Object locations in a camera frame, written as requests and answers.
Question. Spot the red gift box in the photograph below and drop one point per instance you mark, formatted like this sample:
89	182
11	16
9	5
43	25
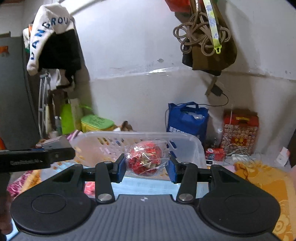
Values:
240	129

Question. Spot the green yellow tin box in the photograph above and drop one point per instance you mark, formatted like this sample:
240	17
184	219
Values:
92	123

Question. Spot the red hanging bag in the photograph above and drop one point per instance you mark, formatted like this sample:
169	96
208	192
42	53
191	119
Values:
179	6

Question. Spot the blue shopping bag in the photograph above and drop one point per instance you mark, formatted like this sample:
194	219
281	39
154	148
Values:
188	118

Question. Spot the brown hanging bag with rope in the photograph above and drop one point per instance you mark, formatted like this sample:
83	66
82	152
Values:
205	40

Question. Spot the orange floral blanket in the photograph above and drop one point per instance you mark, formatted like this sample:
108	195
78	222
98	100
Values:
280	185

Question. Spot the white black hanging jacket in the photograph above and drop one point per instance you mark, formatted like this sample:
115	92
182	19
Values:
54	47

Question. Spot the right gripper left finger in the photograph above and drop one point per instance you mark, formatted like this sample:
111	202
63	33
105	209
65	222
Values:
106	173

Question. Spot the green shopping bag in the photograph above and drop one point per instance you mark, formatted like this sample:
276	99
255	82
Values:
71	114

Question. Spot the magenta floral quilt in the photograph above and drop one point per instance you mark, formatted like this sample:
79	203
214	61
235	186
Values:
28	180

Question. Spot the translucent plastic basket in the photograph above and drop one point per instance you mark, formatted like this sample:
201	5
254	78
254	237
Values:
94	147

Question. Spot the black charger with cable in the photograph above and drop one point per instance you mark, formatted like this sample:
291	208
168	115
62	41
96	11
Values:
217	91

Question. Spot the red candy bag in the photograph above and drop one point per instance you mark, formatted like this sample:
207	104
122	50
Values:
146	158

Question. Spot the small white box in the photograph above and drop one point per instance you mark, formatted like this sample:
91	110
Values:
283	157

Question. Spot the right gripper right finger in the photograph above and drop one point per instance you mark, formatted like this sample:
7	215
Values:
185	174

